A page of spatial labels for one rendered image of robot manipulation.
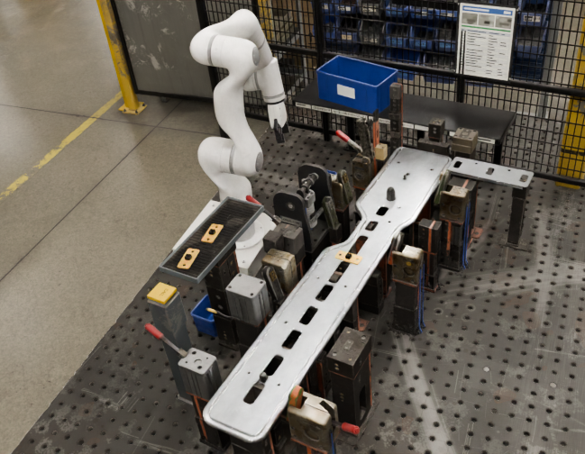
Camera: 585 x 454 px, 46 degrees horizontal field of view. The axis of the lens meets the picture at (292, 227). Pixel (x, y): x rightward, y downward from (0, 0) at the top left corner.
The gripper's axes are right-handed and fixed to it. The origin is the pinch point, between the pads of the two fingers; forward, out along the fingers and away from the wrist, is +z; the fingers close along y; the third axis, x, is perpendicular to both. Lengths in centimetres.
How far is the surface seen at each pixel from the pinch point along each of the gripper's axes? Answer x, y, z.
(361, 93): 30.6, -17.6, -7.1
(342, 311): 34, 91, 17
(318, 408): 34, 130, 15
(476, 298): 71, 49, 47
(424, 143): 55, 0, 10
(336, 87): 20.0, -23.2, -8.4
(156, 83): -145, -198, 38
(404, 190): 49, 31, 12
